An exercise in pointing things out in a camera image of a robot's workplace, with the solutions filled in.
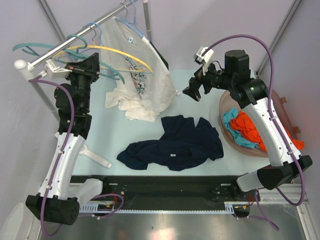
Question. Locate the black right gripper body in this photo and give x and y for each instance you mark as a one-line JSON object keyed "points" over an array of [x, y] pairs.
{"points": [[217, 79]]}

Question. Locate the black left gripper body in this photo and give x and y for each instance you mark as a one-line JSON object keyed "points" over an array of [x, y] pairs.
{"points": [[81, 76]]}

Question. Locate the green hanger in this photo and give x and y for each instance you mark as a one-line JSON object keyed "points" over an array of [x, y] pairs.
{"points": [[26, 68]]}

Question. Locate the navy blue t-shirt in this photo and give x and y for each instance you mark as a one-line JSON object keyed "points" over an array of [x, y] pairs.
{"points": [[184, 145]]}

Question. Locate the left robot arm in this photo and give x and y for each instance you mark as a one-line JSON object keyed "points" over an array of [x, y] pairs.
{"points": [[54, 202]]}

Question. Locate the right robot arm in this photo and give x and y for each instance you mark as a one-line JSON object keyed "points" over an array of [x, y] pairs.
{"points": [[251, 94]]}

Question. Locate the white printed t-shirt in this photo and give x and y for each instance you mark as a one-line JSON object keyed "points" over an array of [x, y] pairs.
{"points": [[141, 95]]}

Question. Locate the yellow hanger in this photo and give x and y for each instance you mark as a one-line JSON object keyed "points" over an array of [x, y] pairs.
{"points": [[104, 48]]}

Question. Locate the light blue hanger with shirt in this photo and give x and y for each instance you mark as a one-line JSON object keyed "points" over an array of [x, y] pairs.
{"points": [[131, 24]]}

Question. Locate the orange garment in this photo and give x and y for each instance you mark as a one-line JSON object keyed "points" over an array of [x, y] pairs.
{"points": [[244, 132]]}

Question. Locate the pink translucent plastic basket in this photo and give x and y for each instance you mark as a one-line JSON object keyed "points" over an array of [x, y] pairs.
{"points": [[229, 110]]}

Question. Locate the silver clothes rack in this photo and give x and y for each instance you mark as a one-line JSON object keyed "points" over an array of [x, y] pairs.
{"points": [[44, 6]]}

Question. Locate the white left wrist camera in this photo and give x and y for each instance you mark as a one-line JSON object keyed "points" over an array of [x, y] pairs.
{"points": [[52, 70]]}

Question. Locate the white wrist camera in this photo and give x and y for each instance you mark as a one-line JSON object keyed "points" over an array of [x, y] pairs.
{"points": [[204, 57], [52, 70]]}

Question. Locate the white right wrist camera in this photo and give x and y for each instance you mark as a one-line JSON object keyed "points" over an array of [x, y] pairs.
{"points": [[204, 57]]}

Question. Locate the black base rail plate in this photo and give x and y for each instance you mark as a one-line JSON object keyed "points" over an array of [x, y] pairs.
{"points": [[169, 194]]}

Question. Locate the aluminium extrusion rail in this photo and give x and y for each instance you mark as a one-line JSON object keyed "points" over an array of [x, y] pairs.
{"points": [[291, 190]]}

